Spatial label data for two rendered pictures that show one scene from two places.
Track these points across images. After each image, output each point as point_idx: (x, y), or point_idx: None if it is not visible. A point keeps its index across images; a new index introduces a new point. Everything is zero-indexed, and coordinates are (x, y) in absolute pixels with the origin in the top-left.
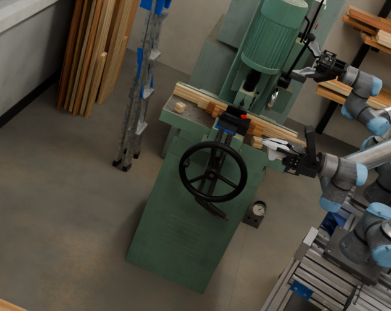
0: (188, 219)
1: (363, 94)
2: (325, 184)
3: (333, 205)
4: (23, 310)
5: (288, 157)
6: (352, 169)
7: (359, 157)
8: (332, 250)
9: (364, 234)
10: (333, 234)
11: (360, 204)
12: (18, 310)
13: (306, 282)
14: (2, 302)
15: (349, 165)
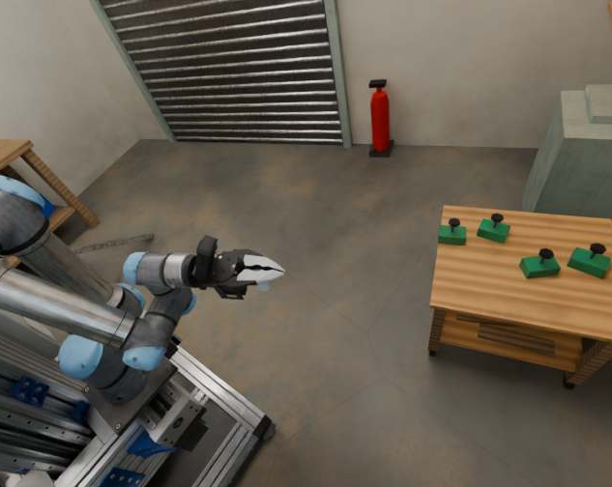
0: None
1: None
2: (180, 300)
3: None
4: (490, 314)
5: (244, 264)
6: (154, 252)
7: (102, 307)
8: (163, 371)
9: (122, 351)
10: (140, 407)
11: None
12: (494, 313)
13: (193, 397)
14: (512, 318)
15: (154, 254)
